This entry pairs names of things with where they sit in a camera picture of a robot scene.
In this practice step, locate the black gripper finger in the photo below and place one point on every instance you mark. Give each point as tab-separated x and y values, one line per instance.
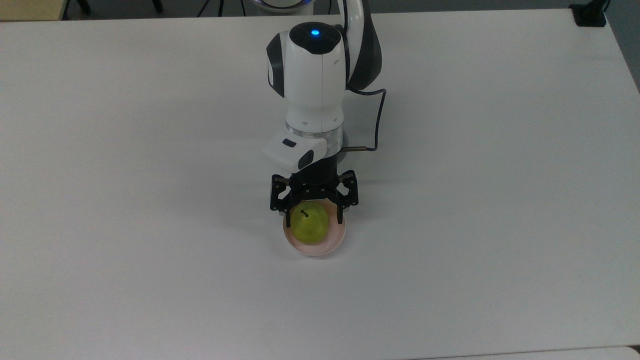
351	192
279	195

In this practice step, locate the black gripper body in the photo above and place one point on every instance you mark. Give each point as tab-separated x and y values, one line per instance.
315	182

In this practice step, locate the green apple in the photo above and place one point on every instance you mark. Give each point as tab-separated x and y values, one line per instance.
311	225

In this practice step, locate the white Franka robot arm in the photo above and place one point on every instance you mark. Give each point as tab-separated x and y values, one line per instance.
312	75

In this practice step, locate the pink plastic bowl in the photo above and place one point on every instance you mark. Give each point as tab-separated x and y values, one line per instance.
335	240

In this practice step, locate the black furniture leg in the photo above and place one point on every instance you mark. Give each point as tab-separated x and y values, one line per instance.
157	5
84	6

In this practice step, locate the black table clamp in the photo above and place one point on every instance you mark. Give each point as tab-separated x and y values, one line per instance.
590	15

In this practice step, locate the tan wooden furniture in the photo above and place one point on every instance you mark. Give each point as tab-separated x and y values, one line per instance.
30	9

